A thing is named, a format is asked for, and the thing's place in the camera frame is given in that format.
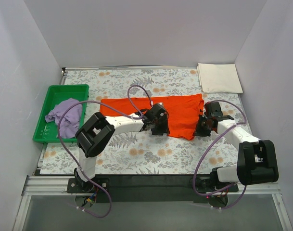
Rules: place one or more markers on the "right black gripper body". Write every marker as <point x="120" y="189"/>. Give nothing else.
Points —
<point x="201" y="126"/>

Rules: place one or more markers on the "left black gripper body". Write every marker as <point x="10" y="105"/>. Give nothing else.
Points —
<point x="161" y="127"/>

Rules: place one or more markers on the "orange t shirt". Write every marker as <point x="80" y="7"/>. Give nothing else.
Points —
<point x="183" y="111"/>

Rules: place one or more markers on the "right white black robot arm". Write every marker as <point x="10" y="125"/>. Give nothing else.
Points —
<point x="256" y="160"/>

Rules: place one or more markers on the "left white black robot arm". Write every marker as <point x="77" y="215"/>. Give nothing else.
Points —
<point x="95" y="134"/>

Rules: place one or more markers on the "floral patterned table mat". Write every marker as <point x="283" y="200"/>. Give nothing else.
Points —
<point x="144" y="153"/>

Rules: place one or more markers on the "folded white t shirt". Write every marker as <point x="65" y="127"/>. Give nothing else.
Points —
<point x="219" y="78"/>

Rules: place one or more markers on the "purple t shirt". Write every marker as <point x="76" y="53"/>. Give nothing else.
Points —
<point x="70" y="123"/>

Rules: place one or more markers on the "aluminium frame rail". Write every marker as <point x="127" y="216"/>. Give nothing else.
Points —
<point x="56" y="185"/>

